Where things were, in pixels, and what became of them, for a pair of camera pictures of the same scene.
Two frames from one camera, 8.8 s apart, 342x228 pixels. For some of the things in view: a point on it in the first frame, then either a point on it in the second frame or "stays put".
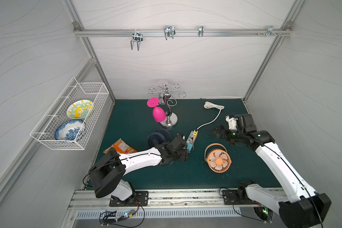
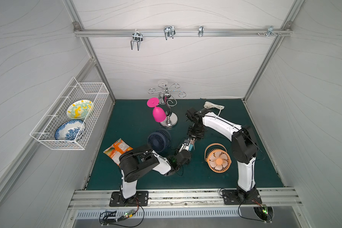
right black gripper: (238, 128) -> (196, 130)
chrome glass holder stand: (171, 119) stays put
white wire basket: (67, 123) stays put
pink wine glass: (159, 114) stays put
